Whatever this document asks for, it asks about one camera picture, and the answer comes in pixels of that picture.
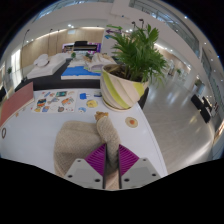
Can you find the white sheet of colourful stickers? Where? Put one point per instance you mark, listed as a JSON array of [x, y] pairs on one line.
[[53, 101]]

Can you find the purple arrow sign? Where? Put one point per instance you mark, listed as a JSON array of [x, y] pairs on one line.
[[111, 31]]

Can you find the dark chair group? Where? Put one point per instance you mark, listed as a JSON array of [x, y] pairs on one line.
[[201, 108]]

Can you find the blue arrow sign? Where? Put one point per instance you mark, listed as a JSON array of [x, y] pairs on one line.
[[108, 36]]

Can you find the black upright piano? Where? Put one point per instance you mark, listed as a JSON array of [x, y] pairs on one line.
[[81, 45]]

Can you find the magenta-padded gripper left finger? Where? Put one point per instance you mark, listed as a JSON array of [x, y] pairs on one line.
[[95, 161]]

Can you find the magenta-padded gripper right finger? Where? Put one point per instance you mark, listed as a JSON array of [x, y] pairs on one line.
[[128, 161]]

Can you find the round orange sticker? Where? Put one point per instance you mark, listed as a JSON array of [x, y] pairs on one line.
[[131, 122]]

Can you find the palm plant in striped pot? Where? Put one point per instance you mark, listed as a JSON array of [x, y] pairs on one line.
[[120, 91]]

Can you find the beige knitted towel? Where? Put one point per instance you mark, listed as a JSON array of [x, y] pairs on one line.
[[76, 140]]

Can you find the green arrow sign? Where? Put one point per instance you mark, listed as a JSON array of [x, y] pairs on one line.
[[113, 27]]

